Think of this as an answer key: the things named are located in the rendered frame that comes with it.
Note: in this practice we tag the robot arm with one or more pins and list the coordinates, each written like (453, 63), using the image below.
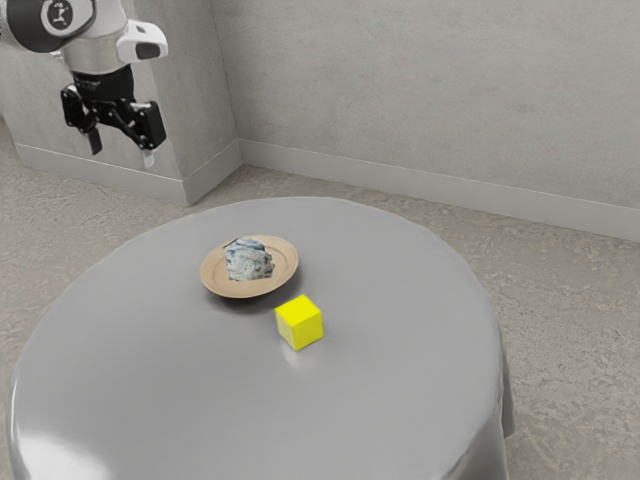
(85, 30)

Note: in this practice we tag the tan wooden plate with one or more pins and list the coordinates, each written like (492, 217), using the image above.
(249, 266)

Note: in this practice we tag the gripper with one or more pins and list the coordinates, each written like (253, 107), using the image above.
(102, 85)

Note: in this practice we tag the blue-grey mottled rock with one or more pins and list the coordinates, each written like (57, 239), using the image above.
(249, 260)

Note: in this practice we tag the yellow cube block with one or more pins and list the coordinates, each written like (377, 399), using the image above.
(298, 322)

